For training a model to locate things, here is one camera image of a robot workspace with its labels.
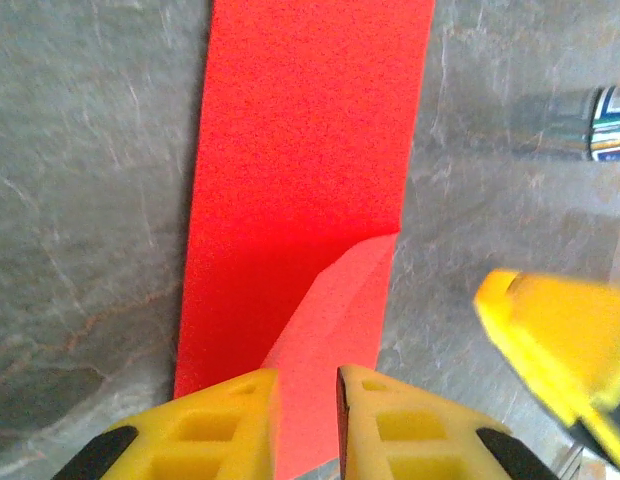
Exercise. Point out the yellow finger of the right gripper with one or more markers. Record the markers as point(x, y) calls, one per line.
point(565, 340)

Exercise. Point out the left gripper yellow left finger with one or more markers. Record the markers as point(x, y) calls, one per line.
point(200, 435)

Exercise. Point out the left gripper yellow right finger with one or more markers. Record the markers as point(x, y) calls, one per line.
point(415, 440)

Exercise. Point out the clear pencil tube blue lid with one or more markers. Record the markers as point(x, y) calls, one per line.
point(610, 125)

